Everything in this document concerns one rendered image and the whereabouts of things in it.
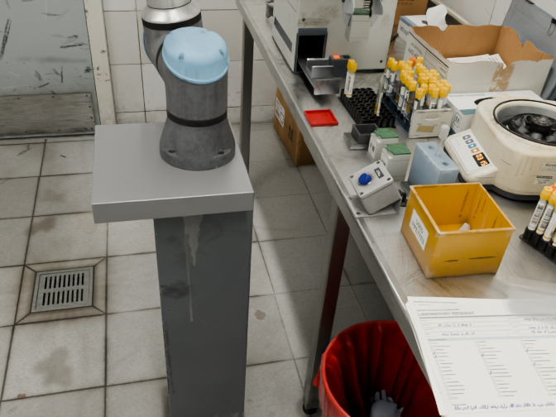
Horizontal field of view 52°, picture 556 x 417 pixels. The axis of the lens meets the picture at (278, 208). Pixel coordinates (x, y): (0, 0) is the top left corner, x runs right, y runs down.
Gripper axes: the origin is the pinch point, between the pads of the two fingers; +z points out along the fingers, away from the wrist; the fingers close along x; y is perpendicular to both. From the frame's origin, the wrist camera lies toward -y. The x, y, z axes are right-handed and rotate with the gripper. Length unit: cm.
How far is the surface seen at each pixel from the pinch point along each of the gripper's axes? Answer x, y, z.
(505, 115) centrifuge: 29.0, 23.2, 13.0
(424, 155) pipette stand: 3.7, 38.8, 12.6
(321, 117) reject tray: -7.7, 5.5, 21.9
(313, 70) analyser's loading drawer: -7.3, -8.3, 16.1
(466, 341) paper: -3, 77, 21
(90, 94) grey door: -81, -142, 87
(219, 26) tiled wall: -18, -151, 56
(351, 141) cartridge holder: -4.3, 19.5, 20.7
